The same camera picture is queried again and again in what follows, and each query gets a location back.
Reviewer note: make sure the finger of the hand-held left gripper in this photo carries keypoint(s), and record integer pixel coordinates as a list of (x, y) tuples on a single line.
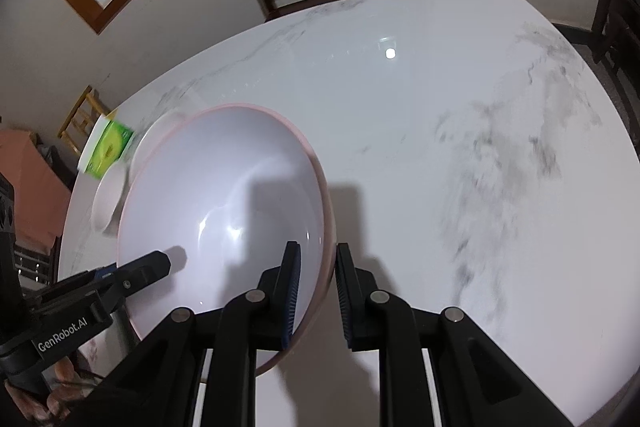
[(145, 267)]

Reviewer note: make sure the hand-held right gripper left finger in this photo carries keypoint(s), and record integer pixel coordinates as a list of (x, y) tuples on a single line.
[(292, 297)]

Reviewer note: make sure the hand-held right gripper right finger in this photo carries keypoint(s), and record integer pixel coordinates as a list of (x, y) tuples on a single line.
[(342, 297)]

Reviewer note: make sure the white plate with pink flowers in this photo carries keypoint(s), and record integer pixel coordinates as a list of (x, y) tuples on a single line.
[(100, 349)]

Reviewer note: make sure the white bowl with pink stripes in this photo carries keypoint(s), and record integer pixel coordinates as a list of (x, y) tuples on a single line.
[(107, 197)]

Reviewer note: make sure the white bowl with blue base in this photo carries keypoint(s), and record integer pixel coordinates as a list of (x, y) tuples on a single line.
[(157, 132)]

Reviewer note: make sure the person's left hand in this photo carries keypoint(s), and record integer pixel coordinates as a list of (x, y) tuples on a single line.
[(57, 404)]

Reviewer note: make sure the green tissue pack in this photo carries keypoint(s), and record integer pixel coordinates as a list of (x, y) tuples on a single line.
[(107, 147)]

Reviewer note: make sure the orange cloth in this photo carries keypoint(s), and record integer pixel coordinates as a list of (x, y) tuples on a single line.
[(30, 187)]

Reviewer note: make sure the bamboo chair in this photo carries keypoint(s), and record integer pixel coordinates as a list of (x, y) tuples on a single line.
[(82, 117)]

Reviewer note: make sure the stacked dark wooden furniture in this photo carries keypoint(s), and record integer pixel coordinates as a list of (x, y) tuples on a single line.
[(615, 32)]

